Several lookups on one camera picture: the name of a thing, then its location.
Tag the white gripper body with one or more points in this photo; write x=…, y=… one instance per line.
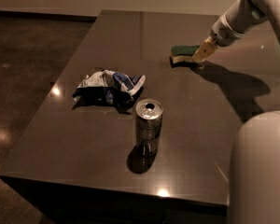
x=220, y=34

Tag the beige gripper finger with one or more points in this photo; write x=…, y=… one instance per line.
x=207, y=48

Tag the green and yellow sponge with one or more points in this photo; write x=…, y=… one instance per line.
x=183, y=54

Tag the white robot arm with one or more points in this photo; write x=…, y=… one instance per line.
x=254, y=182

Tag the silver redbull can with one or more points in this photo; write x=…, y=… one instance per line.
x=148, y=126

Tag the crumpled blue white chip bag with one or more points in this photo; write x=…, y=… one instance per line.
x=108, y=87

